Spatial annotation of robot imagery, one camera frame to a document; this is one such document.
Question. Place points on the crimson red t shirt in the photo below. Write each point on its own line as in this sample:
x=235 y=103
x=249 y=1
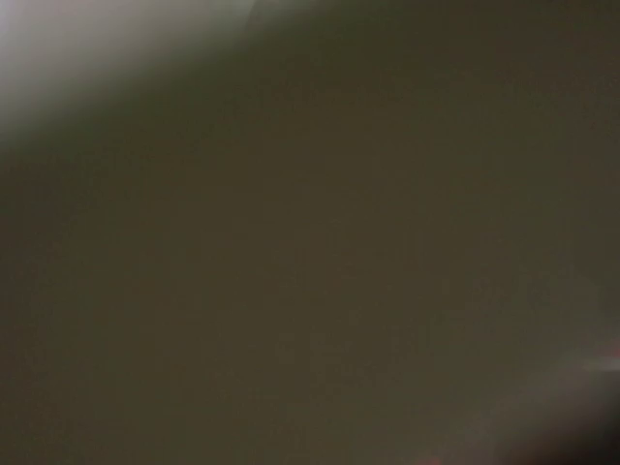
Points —
x=352 y=237

